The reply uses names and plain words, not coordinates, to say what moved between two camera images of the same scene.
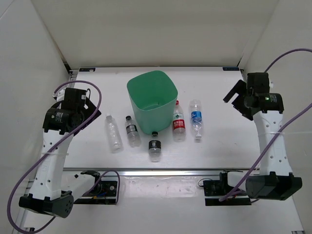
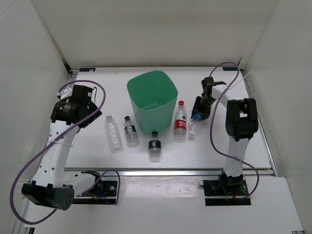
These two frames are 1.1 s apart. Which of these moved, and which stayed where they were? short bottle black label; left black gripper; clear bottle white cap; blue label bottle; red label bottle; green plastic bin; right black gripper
Moved: right black gripper; blue label bottle; red label bottle
Stayed: left black gripper; clear bottle white cap; short bottle black label; green plastic bin
